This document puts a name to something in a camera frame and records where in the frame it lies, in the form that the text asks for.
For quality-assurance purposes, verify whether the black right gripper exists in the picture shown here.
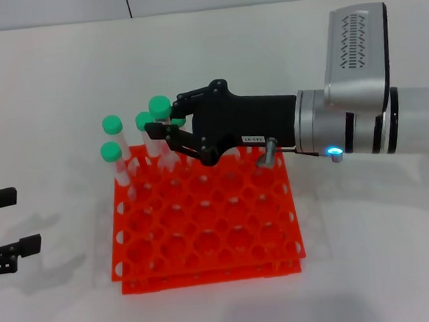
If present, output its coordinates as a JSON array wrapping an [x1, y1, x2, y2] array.
[[141, 74, 303, 171]]

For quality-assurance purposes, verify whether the silver screw knob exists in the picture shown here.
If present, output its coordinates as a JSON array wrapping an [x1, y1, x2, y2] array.
[[255, 136, 281, 168]]

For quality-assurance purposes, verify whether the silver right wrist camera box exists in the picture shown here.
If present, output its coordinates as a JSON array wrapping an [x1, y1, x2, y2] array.
[[317, 2, 397, 119]]

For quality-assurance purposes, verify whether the green capped clear test tube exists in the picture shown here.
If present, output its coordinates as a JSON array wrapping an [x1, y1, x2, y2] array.
[[134, 110, 162, 159], [148, 94, 181, 165], [101, 113, 133, 169], [170, 116, 188, 134], [100, 140, 140, 210]]

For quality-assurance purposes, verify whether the orange plastic test tube rack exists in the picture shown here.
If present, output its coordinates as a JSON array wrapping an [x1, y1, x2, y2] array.
[[101, 131, 309, 297]]

